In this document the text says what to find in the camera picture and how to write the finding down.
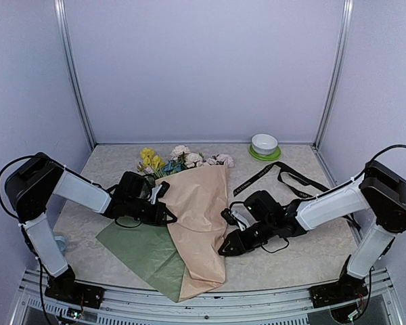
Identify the yellow fake flower stem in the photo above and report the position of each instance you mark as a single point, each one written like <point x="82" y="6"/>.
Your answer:
<point x="151" y="163"/>

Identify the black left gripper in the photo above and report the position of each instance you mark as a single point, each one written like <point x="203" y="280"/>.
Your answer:
<point x="157" y="217"/>

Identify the aluminium frame post right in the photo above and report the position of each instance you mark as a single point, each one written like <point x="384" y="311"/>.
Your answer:
<point x="342" y="44"/>

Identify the aluminium frame post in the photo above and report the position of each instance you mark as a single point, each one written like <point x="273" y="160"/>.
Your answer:
<point x="60" y="12"/>
<point x="342" y="44"/>

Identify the aluminium frame post left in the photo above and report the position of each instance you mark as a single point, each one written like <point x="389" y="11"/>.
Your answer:
<point x="60" y="12"/>

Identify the pink rose stem bunch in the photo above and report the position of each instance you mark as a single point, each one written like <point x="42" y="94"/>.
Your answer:
<point x="220" y="159"/>

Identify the blue fake flower stem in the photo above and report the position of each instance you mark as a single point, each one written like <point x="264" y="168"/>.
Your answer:
<point x="171" y="167"/>

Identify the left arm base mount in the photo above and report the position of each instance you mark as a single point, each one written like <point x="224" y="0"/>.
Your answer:
<point x="76" y="293"/>

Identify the white ceramic bowl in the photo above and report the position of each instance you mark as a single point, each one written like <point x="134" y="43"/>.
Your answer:
<point x="264" y="144"/>

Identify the aluminium front rail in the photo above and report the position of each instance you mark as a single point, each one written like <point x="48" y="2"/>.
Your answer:
<point x="121" y="305"/>

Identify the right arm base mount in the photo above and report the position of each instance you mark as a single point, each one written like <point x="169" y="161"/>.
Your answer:
<point x="340" y="291"/>

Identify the green pink wrapping paper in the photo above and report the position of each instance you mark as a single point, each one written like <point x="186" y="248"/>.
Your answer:
<point x="180" y="260"/>

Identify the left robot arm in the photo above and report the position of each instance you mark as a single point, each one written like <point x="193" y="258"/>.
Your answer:
<point x="39" y="177"/>

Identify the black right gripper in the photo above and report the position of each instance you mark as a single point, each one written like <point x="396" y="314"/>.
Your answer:
<point x="236" y="243"/>

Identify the green plate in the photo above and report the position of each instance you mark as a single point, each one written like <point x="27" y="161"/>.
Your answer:
<point x="270" y="157"/>

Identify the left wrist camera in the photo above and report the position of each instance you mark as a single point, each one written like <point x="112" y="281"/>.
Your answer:
<point x="158" y="191"/>

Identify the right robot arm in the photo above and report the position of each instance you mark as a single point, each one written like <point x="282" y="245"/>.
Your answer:
<point x="377" y="193"/>

